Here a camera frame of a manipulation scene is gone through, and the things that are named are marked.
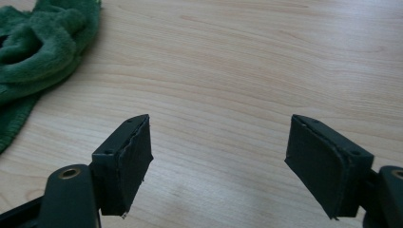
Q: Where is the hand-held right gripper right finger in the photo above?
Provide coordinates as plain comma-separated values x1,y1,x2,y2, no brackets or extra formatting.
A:
283,114,375,220

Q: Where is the green plush cloth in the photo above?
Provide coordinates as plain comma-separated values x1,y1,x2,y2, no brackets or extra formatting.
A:
0,0,103,155

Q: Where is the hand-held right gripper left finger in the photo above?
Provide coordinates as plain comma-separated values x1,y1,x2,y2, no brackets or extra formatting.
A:
90,113,155,219

